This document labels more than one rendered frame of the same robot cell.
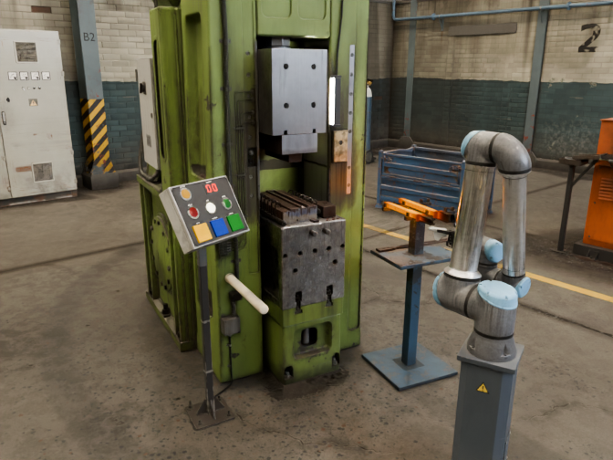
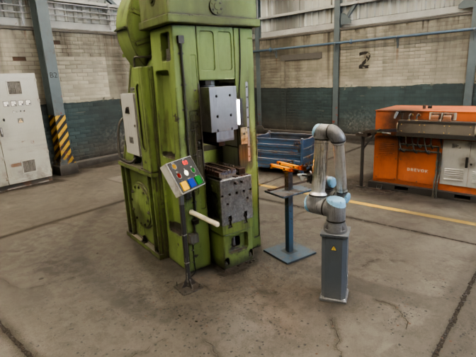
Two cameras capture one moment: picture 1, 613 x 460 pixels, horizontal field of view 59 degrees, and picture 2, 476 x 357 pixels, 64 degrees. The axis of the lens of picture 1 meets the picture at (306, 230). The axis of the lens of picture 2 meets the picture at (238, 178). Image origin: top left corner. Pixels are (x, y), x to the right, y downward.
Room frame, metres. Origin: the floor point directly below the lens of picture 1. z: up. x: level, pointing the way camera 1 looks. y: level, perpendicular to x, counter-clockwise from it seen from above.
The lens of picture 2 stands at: (-0.82, 0.43, 1.84)
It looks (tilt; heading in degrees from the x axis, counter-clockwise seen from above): 15 degrees down; 352
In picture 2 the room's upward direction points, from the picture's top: 3 degrees counter-clockwise
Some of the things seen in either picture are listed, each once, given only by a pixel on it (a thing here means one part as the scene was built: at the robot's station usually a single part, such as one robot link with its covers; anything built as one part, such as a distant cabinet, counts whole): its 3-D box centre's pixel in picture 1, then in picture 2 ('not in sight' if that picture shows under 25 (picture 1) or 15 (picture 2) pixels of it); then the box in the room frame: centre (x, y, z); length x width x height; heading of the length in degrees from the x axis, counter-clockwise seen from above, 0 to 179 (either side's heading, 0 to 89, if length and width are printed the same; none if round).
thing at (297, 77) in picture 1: (288, 90); (214, 108); (2.89, 0.10, 1.56); 0.42 x 0.39 x 0.40; 28
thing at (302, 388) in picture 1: (303, 380); (234, 265); (2.65, 0.01, 0.01); 0.58 x 0.39 x 0.01; 118
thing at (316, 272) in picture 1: (290, 248); (220, 194); (2.91, 0.09, 0.69); 0.56 x 0.38 x 0.45; 28
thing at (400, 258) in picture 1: (415, 254); (288, 190); (2.82, -0.60, 0.69); 0.40 x 0.30 x 0.02; 115
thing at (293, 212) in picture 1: (282, 204); (214, 170); (2.87, 0.13, 0.96); 0.42 x 0.20 x 0.09; 28
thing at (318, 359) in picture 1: (290, 322); (223, 235); (2.91, 0.09, 0.23); 0.55 x 0.37 x 0.47; 28
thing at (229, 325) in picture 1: (230, 324); (193, 238); (2.62, 0.41, 0.36); 0.09 x 0.07 x 0.12; 118
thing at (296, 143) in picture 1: (281, 139); (212, 134); (2.87, 0.13, 1.32); 0.42 x 0.20 x 0.10; 28
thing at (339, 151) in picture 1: (339, 146); (244, 135); (2.95, -0.18, 1.27); 0.09 x 0.02 x 0.17; 118
